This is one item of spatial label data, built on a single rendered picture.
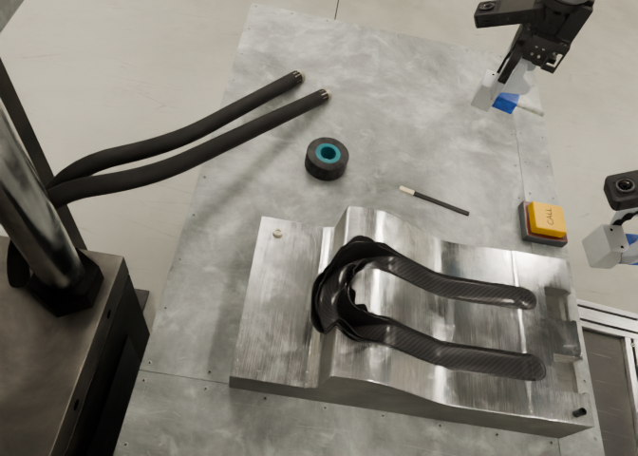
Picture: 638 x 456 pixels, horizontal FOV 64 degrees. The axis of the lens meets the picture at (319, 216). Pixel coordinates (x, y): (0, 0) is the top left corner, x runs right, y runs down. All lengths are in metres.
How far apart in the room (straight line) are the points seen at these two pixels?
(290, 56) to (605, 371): 1.26
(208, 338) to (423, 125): 0.62
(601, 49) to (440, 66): 2.03
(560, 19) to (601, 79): 2.10
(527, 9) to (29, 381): 0.93
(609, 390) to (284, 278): 1.19
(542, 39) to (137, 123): 1.57
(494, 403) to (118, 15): 2.27
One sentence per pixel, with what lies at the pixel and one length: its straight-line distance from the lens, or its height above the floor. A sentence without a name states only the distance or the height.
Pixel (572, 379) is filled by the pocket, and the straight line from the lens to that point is 0.88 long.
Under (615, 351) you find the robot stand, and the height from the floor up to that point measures 0.21.
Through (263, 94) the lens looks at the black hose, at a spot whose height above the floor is 0.85.
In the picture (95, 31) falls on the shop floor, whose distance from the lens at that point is 2.55.
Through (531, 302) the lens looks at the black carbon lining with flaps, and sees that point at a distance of 0.87.
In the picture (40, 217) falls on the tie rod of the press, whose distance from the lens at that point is 0.68.
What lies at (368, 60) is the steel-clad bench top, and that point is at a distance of 1.23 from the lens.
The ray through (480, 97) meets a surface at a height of 0.93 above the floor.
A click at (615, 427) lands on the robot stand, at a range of 1.73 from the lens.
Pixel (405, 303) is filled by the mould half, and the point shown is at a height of 0.92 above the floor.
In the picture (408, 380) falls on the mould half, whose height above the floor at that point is 0.91.
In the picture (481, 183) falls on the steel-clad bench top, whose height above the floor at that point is 0.80.
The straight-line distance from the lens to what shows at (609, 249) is 0.90.
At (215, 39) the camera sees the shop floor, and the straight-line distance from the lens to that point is 2.49.
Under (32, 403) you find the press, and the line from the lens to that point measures 0.84.
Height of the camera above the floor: 1.57
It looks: 56 degrees down
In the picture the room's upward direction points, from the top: 16 degrees clockwise
